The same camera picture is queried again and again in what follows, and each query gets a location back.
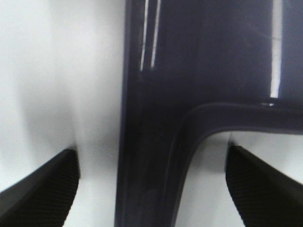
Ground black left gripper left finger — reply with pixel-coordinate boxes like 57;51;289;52
0;149;79;227

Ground purple plastic dustpan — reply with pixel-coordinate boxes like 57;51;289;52
114;0;303;227

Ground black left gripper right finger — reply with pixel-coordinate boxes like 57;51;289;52
225;145;303;227

